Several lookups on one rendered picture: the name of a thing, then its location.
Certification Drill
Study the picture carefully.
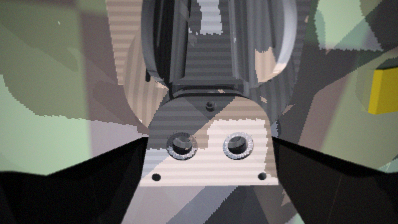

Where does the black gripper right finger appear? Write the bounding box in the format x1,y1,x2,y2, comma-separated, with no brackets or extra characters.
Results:
272,136,398,224

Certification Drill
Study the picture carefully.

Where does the yellow flat bar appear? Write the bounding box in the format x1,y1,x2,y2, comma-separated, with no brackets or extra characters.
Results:
368,66,398,115

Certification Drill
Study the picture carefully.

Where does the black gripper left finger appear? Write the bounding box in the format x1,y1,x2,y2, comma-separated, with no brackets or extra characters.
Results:
0,137,149,224

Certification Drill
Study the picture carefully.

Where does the grey metal plate with two round holes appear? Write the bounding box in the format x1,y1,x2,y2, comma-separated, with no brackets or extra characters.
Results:
140,93,278,186

